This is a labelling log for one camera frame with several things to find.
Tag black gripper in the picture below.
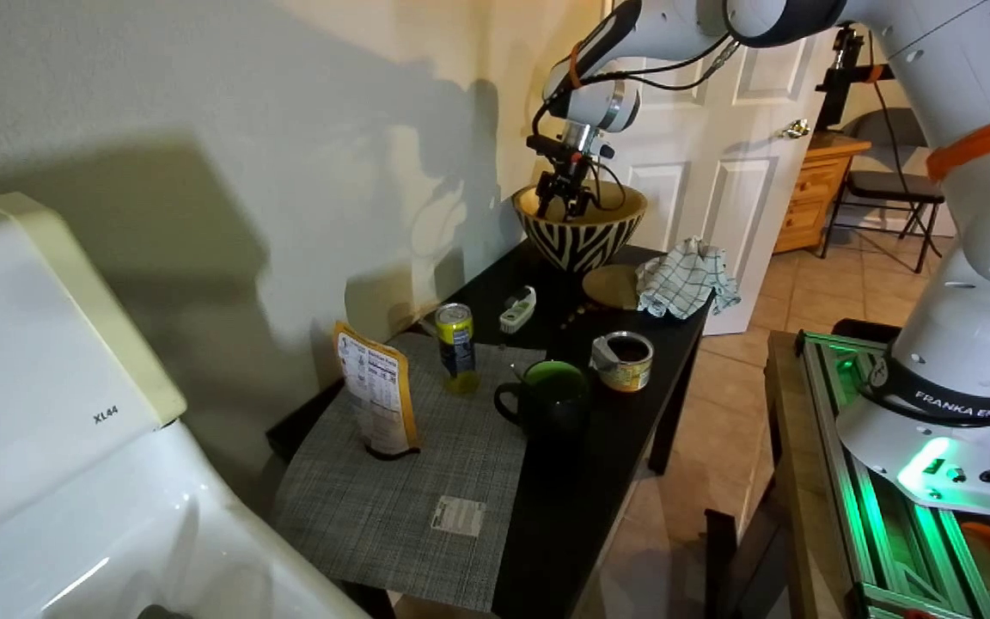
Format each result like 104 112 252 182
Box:
527 116 612 225

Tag brown wooden zebra-pattern bowl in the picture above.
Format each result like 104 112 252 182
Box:
513 182 649 274

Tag round wooden trivet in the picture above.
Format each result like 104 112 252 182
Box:
580 260 649 314

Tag white checked dish towel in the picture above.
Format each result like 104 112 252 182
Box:
631 234 744 327

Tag white panel door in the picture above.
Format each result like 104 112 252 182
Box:
606 31 840 337

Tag small cream cup brown contents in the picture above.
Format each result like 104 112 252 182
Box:
588 327 659 398

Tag green yellow drink can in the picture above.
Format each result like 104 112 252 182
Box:
433 298 482 398

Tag dark green mug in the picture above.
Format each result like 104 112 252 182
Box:
493 357 598 448

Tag wooden drawer cabinet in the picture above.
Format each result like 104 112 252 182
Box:
772 131 872 257

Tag black side table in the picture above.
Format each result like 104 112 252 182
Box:
265 239 716 619

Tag yellow stand-up pouch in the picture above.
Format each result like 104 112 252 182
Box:
331 321 423 460

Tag black folding chair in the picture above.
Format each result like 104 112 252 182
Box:
826 107 953 274

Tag grey checked placemat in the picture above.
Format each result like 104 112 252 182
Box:
267 331 549 615

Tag white gas stove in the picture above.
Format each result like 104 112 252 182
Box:
0 190 376 619

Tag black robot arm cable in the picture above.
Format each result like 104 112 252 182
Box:
529 31 744 146

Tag black camera stand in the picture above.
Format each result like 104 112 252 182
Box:
812 21 901 146

